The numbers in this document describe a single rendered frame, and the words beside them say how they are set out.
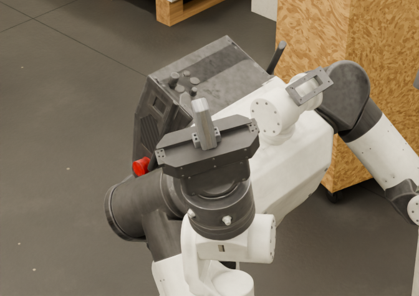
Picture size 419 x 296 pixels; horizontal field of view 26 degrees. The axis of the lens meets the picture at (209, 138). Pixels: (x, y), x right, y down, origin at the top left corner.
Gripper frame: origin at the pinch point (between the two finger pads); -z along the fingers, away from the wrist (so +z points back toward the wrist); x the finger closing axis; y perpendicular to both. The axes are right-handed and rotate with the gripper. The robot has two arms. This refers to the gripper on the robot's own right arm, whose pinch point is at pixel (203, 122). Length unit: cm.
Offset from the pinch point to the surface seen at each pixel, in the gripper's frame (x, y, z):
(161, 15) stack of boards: 20, -292, 229
